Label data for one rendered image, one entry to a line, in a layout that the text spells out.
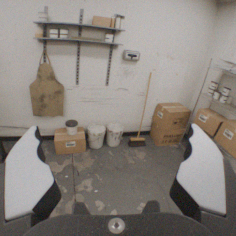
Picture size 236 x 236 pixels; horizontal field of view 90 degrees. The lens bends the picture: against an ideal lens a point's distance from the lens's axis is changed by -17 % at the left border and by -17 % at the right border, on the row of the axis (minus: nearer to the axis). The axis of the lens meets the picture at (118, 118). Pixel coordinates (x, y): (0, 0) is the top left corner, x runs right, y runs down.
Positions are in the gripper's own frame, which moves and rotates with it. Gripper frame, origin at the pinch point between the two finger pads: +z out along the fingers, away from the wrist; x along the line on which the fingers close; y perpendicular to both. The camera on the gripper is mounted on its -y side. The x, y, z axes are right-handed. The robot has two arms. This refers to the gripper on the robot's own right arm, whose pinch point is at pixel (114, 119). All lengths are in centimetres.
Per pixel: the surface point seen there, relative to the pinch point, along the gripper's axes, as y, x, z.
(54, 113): 94, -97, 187
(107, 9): -56, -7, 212
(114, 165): 169, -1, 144
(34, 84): 44, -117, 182
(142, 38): -16, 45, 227
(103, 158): 166, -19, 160
